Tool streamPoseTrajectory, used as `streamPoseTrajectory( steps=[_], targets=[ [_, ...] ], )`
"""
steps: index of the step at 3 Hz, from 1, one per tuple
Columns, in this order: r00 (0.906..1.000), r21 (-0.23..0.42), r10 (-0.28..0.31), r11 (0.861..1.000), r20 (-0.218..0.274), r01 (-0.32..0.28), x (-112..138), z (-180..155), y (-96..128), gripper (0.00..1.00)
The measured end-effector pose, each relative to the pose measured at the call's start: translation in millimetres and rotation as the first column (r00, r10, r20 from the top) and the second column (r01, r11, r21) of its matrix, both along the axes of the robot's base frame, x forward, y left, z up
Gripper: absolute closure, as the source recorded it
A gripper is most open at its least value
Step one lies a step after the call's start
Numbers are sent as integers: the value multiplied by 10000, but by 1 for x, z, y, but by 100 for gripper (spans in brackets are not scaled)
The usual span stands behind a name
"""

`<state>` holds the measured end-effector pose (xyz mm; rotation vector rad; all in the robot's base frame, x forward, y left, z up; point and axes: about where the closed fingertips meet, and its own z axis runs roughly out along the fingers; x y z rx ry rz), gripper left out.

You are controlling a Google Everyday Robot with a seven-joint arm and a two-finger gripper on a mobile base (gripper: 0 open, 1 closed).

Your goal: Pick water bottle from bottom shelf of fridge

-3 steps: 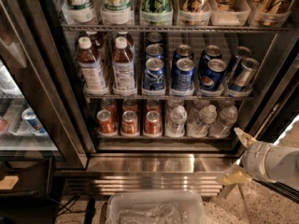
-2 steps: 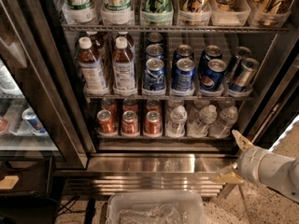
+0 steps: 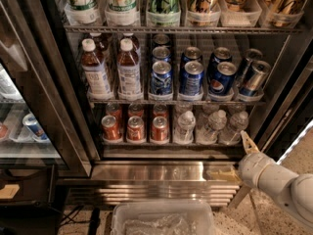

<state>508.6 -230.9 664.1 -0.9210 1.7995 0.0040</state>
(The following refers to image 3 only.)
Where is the white green tall can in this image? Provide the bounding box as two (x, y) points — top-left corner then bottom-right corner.
(67, 0), (99, 24)

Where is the front right orange soda can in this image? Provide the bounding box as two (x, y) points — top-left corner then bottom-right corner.
(151, 117), (168, 141)

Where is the brown tea bottle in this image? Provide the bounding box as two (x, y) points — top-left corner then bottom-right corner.
(116, 38), (143, 100)
(81, 38), (112, 100)

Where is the rear left orange soda can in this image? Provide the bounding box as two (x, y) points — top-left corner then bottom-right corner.
(106, 103), (122, 123)

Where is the rear right orange soda can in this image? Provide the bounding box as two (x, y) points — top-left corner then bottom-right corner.
(153, 104), (168, 118)

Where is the left brown tea bottle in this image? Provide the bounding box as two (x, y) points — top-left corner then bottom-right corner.
(81, 38), (112, 100)

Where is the front middle orange soda can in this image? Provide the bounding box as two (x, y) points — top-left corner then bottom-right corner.
(127, 116), (145, 141)

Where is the tilted blue pepsi can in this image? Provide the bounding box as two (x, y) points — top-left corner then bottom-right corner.
(208, 62), (237, 96)

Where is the blue white can behind glass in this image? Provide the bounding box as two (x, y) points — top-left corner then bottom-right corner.
(22, 114), (50, 143)

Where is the rear tilted pepsi can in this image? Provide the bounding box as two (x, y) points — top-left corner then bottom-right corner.
(207, 47), (232, 79)

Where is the blue patterned can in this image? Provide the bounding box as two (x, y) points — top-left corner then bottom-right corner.
(151, 61), (172, 95)
(152, 46), (171, 63)

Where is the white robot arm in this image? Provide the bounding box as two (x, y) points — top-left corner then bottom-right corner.
(208, 130), (313, 231)

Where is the right brown tea bottle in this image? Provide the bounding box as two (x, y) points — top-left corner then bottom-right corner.
(116, 38), (143, 100)

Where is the black cable on floor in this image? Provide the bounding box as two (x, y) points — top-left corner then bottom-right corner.
(58, 205), (101, 235)

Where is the front blue pepsi can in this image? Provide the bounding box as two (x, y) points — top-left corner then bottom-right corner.
(179, 61), (204, 96)

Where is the gold tall can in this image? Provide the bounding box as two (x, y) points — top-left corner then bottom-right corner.
(187, 0), (218, 26)

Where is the rear blue pepsi can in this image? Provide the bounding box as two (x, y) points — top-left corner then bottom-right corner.
(180, 46), (202, 66)

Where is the clear plastic storage bin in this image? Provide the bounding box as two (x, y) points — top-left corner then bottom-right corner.
(110, 200), (216, 235)

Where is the rear middle orange soda can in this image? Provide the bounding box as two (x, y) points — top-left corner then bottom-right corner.
(127, 103), (145, 118)

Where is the middle blue patterned can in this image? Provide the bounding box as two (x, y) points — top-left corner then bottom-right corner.
(152, 46), (171, 63)

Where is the glass fridge door left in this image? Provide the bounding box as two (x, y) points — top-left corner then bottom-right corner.
(0, 0), (96, 178)

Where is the front left orange soda can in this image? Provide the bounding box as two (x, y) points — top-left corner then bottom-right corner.
(101, 116), (121, 141)

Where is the rear silver energy drink can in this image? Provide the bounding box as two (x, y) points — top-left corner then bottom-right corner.
(236, 48), (263, 86)

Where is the orange soda can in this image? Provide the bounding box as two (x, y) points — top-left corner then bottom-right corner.
(127, 103), (145, 118)
(101, 116), (121, 141)
(151, 117), (168, 141)
(153, 104), (168, 118)
(106, 103), (122, 123)
(127, 116), (145, 141)

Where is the white peach tall can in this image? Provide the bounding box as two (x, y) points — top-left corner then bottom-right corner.
(106, 0), (138, 26)

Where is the open fridge door right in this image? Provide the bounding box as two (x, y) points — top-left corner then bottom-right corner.
(258, 57), (313, 161)

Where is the stainless steel fridge cabinet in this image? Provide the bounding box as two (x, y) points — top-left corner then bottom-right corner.
(55, 0), (313, 207)

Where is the clear water bottle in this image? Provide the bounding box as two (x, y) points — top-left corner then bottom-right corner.
(218, 111), (248, 146)
(196, 110), (227, 145)
(174, 111), (196, 144)

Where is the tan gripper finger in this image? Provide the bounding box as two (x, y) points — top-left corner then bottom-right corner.
(241, 130), (259, 154)
(206, 167), (241, 182)

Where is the front blue patterned can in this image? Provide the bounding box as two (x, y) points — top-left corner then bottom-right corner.
(151, 61), (172, 95)

